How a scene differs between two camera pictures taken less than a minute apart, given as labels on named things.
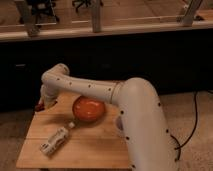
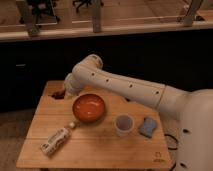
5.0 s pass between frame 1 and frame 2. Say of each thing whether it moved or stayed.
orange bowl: stayed
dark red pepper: moved
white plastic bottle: stayed
